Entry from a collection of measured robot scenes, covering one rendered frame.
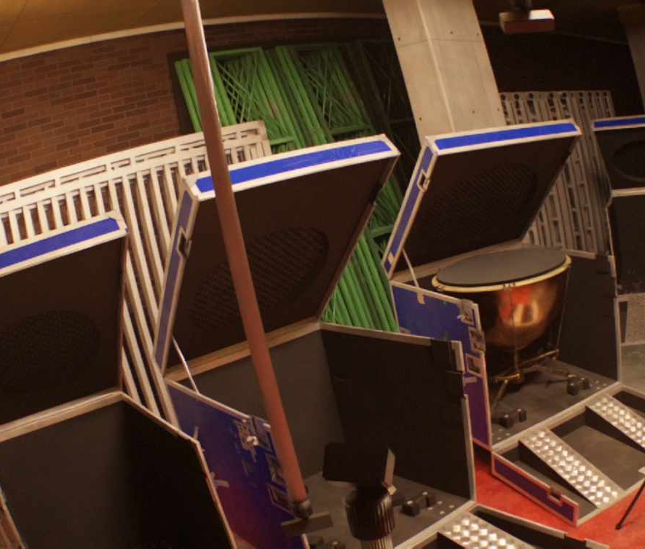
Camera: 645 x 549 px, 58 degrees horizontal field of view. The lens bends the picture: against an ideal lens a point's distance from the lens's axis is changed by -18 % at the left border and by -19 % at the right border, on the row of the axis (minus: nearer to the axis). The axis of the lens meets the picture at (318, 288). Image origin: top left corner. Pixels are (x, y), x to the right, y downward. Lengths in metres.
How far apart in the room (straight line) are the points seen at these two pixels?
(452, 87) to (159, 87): 2.39
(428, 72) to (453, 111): 0.31
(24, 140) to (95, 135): 0.64
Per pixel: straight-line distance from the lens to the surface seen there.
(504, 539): 2.83
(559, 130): 3.71
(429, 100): 4.52
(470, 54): 4.79
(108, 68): 5.39
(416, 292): 3.80
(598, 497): 3.17
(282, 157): 2.46
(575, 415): 3.81
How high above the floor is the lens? 1.78
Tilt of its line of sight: 11 degrees down
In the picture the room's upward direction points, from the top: 12 degrees counter-clockwise
